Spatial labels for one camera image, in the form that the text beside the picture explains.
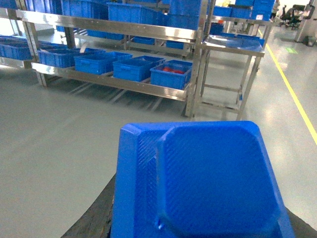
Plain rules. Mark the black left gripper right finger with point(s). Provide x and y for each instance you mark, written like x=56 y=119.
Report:
x=300 y=227

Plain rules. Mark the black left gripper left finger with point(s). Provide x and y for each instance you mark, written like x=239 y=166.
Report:
x=97 y=220

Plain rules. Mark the blue block part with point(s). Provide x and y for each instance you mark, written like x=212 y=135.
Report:
x=205 y=179

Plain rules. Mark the blue plastic bin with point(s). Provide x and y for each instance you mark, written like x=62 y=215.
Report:
x=136 y=69

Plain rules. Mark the blue bin with red contents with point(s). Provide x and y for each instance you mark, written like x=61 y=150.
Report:
x=174 y=74

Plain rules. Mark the steel shelf rack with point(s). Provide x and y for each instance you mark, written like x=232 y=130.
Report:
x=49 y=48

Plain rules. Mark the steel side table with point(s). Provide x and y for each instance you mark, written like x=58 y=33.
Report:
x=250 y=48

